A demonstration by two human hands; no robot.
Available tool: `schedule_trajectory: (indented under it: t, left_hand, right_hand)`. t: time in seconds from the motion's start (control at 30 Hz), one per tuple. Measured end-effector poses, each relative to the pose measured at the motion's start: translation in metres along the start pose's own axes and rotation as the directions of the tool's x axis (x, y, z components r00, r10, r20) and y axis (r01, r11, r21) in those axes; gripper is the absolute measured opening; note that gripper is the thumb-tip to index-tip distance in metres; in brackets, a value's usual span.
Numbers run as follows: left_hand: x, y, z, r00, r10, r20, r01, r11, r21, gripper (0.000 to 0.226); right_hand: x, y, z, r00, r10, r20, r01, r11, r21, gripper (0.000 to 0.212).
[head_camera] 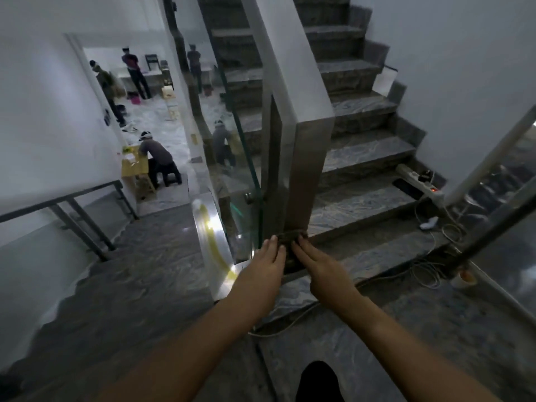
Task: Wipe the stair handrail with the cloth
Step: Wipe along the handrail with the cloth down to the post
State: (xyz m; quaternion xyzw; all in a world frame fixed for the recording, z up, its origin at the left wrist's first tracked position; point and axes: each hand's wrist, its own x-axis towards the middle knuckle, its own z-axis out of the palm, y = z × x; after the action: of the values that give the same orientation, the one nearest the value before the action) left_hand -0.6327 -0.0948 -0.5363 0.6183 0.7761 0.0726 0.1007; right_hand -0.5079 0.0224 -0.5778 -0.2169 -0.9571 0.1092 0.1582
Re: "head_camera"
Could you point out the person's right hand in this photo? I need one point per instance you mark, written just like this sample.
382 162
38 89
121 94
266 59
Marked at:
326 280

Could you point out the person's left hand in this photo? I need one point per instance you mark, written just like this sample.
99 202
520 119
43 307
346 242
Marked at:
255 280

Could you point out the person's left fingers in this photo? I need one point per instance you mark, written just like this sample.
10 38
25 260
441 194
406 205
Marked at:
273 249

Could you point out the person's right fingers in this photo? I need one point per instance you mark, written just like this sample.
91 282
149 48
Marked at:
302 250

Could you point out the dark cleaning cloth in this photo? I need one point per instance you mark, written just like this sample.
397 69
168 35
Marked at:
292 252

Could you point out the person's left forearm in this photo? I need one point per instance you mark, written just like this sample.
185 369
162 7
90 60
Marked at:
188 355

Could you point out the person's right forearm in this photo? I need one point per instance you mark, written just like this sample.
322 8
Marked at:
402 355

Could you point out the steel stair trim plate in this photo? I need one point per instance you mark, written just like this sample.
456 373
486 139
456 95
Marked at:
213 242

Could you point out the black phone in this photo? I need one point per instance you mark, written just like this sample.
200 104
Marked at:
408 189

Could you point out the white charger adapter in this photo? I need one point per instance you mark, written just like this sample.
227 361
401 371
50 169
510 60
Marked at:
429 223

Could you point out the green-edged glass railing panel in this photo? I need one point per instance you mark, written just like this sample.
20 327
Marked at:
228 121

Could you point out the white power strip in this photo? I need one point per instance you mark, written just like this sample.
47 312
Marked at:
418 179

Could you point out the black plug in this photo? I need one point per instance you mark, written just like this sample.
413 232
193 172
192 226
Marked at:
425 176

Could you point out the yellow wooden table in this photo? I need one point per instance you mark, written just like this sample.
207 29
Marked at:
134 165

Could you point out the white cup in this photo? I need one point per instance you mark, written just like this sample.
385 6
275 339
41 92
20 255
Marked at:
462 279

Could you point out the white sheet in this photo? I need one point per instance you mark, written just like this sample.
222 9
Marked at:
384 81

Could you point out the cardboard box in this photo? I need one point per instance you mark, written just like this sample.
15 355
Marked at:
168 92

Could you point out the stainless steel handrail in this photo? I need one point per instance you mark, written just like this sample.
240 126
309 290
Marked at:
289 54

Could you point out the pink bucket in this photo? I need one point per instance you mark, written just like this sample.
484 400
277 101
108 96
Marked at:
135 99

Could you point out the black metal railing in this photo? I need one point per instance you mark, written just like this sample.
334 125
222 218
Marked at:
71 209

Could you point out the slanted steel handrail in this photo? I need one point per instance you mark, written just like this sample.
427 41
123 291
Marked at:
492 156

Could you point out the white table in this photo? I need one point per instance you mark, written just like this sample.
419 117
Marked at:
146 75

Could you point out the black chair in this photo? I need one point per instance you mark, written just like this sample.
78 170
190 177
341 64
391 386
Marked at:
152 61

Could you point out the stainless steel newel post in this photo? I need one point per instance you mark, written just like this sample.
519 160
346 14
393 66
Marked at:
299 171

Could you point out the dark steel rail bar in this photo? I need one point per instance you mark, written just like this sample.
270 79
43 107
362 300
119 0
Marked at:
494 223

